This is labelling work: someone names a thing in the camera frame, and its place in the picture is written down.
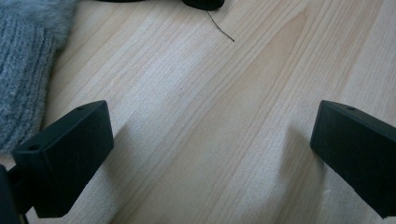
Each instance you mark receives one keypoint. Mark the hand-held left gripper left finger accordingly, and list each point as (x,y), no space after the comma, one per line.
(67,161)

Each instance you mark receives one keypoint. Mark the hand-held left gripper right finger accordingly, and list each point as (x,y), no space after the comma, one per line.
(358,152)

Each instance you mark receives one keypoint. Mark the thin dark thread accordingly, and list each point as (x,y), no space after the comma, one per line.
(219,28)

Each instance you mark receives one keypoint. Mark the black glove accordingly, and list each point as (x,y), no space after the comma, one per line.
(204,3)

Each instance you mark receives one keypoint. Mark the grey knitted cloth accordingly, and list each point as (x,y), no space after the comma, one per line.
(23,65)

